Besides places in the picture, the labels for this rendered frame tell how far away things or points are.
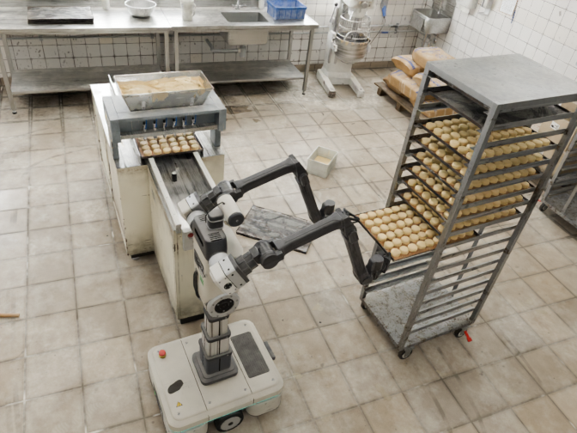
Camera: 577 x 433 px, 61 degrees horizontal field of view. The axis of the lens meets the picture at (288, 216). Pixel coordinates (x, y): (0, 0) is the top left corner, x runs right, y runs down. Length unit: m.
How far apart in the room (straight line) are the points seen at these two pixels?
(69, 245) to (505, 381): 3.21
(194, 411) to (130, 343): 0.80
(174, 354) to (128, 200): 1.11
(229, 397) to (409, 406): 1.12
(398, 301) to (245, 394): 1.33
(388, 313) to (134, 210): 1.86
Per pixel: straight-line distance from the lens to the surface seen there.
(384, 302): 3.52
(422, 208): 2.85
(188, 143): 3.43
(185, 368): 2.89
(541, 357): 3.90
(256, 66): 6.55
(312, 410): 3.09
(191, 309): 3.28
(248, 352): 2.95
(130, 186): 3.41
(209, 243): 2.06
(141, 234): 3.67
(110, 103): 3.34
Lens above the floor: 2.64
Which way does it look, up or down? 38 degrees down
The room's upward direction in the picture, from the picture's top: 8 degrees clockwise
